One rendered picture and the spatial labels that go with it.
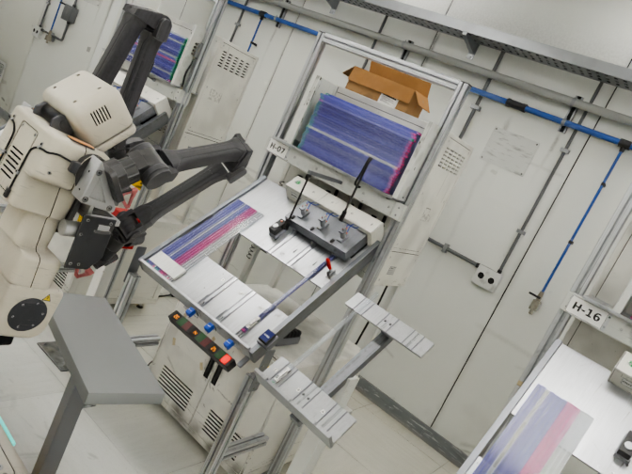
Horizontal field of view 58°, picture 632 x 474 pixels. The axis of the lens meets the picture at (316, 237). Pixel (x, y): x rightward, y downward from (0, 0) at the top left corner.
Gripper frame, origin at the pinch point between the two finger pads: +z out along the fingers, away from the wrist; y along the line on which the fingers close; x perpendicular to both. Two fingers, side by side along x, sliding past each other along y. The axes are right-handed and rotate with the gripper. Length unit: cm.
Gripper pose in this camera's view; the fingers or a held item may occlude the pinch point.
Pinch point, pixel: (86, 269)
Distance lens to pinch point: 201.2
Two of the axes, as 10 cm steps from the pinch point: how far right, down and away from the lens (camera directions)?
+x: -6.4, -7.6, -0.5
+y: 2.9, -3.1, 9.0
